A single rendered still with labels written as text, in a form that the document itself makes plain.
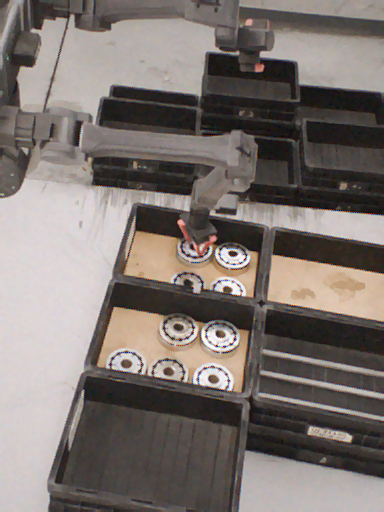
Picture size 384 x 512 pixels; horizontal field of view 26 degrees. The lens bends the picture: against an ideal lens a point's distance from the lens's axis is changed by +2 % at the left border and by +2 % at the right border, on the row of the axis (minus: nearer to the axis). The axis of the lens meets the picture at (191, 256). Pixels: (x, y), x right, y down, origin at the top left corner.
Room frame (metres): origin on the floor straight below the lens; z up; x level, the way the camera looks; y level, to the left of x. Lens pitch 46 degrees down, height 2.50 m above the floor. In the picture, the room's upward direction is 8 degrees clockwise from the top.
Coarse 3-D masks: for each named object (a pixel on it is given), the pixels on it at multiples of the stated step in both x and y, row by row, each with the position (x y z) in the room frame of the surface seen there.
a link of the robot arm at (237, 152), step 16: (48, 112) 1.34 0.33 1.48; (64, 112) 1.34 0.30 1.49; (80, 112) 1.35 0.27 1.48; (96, 128) 1.32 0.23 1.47; (48, 144) 1.28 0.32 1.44; (64, 144) 1.29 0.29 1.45; (96, 144) 1.30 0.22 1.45; (112, 144) 1.30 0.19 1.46; (128, 144) 1.30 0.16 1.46; (144, 144) 1.30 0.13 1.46; (160, 144) 1.31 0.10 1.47; (176, 144) 1.31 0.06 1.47; (192, 144) 1.31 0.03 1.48; (208, 144) 1.31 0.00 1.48; (224, 144) 1.31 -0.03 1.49; (240, 144) 1.32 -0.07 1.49; (256, 144) 1.39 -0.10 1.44; (48, 160) 1.29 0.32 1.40; (64, 160) 1.28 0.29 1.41; (80, 160) 1.28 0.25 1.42; (176, 160) 1.31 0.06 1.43; (192, 160) 1.30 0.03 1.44; (208, 160) 1.29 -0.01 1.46; (224, 160) 1.29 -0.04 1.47; (240, 160) 1.29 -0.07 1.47; (240, 176) 1.32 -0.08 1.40
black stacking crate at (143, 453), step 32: (96, 384) 1.10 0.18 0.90; (128, 384) 1.09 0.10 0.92; (96, 416) 1.06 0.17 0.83; (128, 416) 1.07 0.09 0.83; (160, 416) 1.08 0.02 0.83; (192, 416) 1.09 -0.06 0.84; (224, 416) 1.08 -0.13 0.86; (64, 448) 0.91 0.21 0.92; (96, 448) 0.98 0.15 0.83; (128, 448) 0.99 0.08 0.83; (160, 448) 1.00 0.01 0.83; (192, 448) 1.01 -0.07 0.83; (224, 448) 1.02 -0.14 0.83; (64, 480) 0.89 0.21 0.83; (96, 480) 0.90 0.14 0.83; (128, 480) 0.91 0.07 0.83; (160, 480) 0.92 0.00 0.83; (192, 480) 0.93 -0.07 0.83; (224, 480) 0.94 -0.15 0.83
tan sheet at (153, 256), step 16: (144, 240) 1.66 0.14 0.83; (160, 240) 1.67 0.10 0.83; (176, 240) 1.68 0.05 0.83; (128, 256) 1.59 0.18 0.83; (144, 256) 1.60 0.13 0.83; (160, 256) 1.61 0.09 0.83; (256, 256) 1.66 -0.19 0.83; (128, 272) 1.53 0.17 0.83; (144, 272) 1.53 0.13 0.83; (160, 272) 1.54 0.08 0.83; (176, 272) 1.55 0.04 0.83; (208, 272) 1.57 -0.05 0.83; (208, 288) 1.51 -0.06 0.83
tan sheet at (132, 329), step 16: (112, 320) 1.35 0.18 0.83; (128, 320) 1.36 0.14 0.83; (144, 320) 1.36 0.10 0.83; (160, 320) 1.37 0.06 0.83; (112, 336) 1.30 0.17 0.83; (128, 336) 1.30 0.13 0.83; (144, 336) 1.31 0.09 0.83; (240, 336) 1.36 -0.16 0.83; (112, 352) 1.25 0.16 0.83; (144, 352) 1.26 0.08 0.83; (160, 352) 1.27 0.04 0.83; (176, 352) 1.27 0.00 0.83; (192, 352) 1.28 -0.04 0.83; (240, 352) 1.30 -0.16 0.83; (192, 368) 1.23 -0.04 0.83; (240, 368) 1.25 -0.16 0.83; (240, 384) 1.20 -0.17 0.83
